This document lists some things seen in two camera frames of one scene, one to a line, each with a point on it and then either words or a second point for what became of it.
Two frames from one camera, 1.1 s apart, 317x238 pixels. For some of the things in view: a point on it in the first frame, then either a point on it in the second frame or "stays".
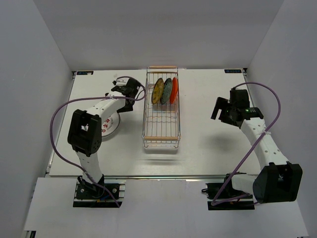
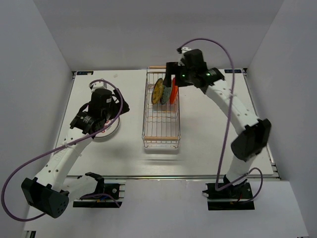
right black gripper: x=221 y=103 to x=173 y=68
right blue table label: x=233 y=71 stays
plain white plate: x=110 y=126 stays
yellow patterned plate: x=158 y=91 stays
